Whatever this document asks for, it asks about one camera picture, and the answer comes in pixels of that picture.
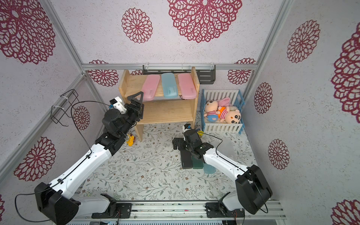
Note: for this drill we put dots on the pink rabbit plush doll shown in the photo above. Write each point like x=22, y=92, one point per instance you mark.
x=211, y=108

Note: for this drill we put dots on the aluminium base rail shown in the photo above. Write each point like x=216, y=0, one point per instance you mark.
x=185, y=210

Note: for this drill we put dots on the teal pencil case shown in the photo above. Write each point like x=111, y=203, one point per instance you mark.
x=208, y=169

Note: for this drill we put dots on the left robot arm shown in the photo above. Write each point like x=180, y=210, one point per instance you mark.
x=55, y=200

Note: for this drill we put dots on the pink pencil case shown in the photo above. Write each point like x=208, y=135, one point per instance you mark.
x=150, y=86
x=188, y=90

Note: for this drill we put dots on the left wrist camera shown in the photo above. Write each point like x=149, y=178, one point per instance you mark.
x=118, y=104

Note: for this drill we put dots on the dark grey pencil case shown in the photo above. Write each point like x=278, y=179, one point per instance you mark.
x=186, y=159

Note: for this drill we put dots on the wooden two-tier shelf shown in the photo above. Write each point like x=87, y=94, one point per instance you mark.
x=157, y=111

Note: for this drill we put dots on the black wire wall rack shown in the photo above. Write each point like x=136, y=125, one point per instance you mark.
x=68, y=100

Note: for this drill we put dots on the small yellow blue toy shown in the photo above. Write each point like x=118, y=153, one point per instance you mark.
x=200, y=132

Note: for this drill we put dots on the clear frosted pencil case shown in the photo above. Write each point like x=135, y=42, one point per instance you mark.
x=225, y=147

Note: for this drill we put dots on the cartoon boy plush doll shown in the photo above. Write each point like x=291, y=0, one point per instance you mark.
x=226, y=115

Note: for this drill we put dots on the yellow and grey toy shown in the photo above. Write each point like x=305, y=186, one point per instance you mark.
x=131, y=139

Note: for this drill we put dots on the light blue pencil case top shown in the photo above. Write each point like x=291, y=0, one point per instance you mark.
x=169, y=85

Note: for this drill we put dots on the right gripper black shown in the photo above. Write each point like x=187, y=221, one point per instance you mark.
x=183, y=146

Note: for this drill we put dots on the dark green pencil case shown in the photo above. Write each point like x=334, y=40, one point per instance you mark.
x=197, y=163

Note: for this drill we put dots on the white and blue toy crib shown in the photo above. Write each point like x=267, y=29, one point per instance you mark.
x=237, y=102

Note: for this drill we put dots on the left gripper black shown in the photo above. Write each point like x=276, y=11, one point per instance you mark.
x=136, y=108

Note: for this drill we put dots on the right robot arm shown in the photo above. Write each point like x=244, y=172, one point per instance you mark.
x=252, y=189

